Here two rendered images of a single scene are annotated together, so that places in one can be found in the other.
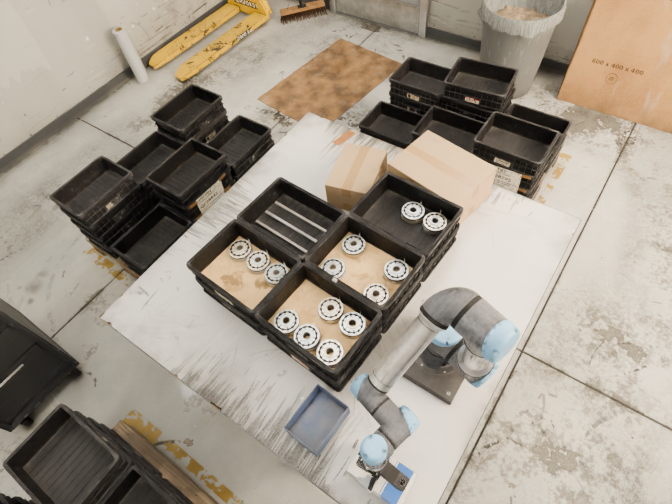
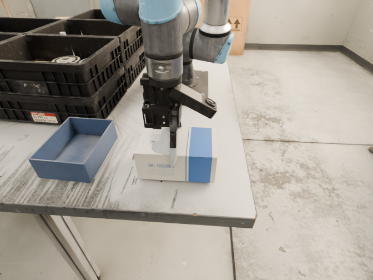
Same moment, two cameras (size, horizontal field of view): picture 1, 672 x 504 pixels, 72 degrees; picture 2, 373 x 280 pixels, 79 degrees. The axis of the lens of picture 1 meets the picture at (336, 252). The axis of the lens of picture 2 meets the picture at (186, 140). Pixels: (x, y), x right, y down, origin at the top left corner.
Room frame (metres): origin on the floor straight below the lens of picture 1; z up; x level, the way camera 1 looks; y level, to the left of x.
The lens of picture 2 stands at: (-0.12, 0.23, 1.16)
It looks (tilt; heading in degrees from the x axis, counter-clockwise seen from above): 38 degrees down; 322
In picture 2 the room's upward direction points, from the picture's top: straight up
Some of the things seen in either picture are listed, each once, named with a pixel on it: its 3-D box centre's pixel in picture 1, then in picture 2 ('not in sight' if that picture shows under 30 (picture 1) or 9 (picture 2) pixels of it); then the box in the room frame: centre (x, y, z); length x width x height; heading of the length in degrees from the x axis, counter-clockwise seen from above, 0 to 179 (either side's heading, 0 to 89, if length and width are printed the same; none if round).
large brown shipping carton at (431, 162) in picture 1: (439, 180); not in sight; (1.48, -0.55, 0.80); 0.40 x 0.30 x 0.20; 37
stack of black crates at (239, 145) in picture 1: (241, 158); not in sight; (2.39, 0.53, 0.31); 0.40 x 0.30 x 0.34; 138
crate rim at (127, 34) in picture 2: (364, 260); (89, 29); (1.02, -0.11, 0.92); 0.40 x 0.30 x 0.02; 44
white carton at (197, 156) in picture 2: (381, 474); (177, 153); (0.26, -0.03, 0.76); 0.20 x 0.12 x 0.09; 48
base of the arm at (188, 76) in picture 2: (439, 346); (178, 68); (0.66, -0.33, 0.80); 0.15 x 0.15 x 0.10
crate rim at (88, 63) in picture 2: (317, 314); (49, 50); (0.81, 0.11, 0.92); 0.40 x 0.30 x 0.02; 44
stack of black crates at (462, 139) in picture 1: (447, 148); not in sight; (2.17, -0.82, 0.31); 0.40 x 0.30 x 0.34; 48
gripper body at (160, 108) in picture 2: (373, 460); (163, 100); (0.28, -0.01, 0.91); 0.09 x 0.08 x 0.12; 48
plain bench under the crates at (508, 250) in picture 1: (349, 303); (94, 127); (1.14, -0.02, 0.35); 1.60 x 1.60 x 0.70; 48
